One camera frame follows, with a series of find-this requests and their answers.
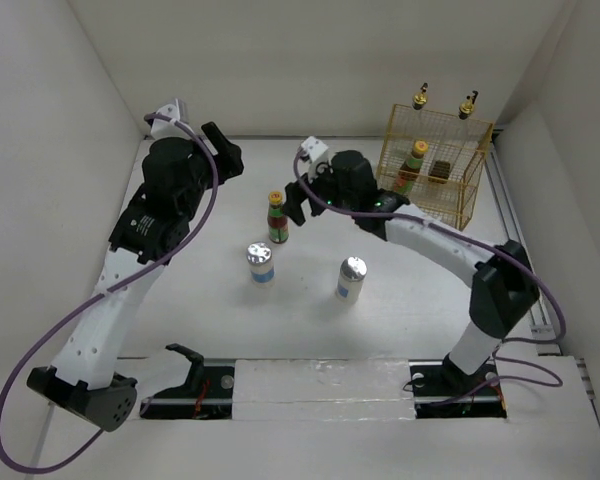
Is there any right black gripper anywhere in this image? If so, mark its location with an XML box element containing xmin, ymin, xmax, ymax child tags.
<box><xmin>281</xmin><ymin>157</ymin><xmax>358</xmax><ymax>224</ymax></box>

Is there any clear glass oil bottle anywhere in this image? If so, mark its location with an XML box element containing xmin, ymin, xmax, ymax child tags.
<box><xmin>396</xmin><ymin>82</ymin><xmax>428</xmax><ymax>167</ymax></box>

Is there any dark liquid glass bottle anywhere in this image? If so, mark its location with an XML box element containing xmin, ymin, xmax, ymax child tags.
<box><xmin>427</xmin><ymin>90</ymin><xmax>479</xmax><ymax>184</ymax></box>

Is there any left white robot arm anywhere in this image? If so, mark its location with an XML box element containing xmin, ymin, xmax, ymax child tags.
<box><xmin>27</xmin><ymin>122</ymin><xmax>244</xmax><ymax>432</ymax></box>

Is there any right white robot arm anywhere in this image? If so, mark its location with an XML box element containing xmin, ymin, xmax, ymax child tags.
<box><xmin>283</xmin><ymin>147</ymin><xmax>540</xmax><ymax>394</ymax></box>

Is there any left silver lid shaker jar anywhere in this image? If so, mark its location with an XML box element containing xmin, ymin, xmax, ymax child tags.
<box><xmin>246</xmin><ymin>242</ymin><xmax>275</xmax><ymax>288</ymax></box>

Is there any silver lid shaker jar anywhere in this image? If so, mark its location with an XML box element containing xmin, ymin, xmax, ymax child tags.
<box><xmin>246</xmin><ymin>242</ymin><xmax>275</xmax><ymax>288</ymax></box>
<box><xmin>335</xmin><ymin>256</ymin><xmax>368</xmax><ymax>303</ymax></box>

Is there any right silver lid shaker jar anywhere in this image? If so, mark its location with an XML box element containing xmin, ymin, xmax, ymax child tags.
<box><xmin>335</xmin><ymin>256</ymin><xmax>368</xmax><ymax>303</ymax></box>

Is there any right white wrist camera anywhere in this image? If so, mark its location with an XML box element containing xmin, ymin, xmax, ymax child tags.
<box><xmin>298</xmin><ymin>136</ymin><xmax>329</xmax><ymax>168</ymax></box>

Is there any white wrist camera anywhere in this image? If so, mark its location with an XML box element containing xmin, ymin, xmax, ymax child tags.
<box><xmin>147</xmin><ymin>98</ymin><xmax>188</xmax><ymax>140</ymax></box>
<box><xmin>298</xmin><ymin>136</ymin><xmax>329</xmax><ymax>168</ymax></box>

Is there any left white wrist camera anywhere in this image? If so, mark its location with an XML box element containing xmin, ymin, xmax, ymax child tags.
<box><xmin>147</xmin><ymin>98</ymin><xmax>188</xmax><ymax>140</ymax></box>

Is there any yellow wire rack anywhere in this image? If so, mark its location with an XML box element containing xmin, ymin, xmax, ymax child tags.
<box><xmin>375</xmin><ymin>104</ymin><xmax>494</xmax><ymax>231</ymax></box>

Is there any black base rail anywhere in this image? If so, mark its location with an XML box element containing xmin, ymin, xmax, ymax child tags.
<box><xmin>134</xmin><ymin>358</ymin><xmax>507</xmax><ymax>422</ymax></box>

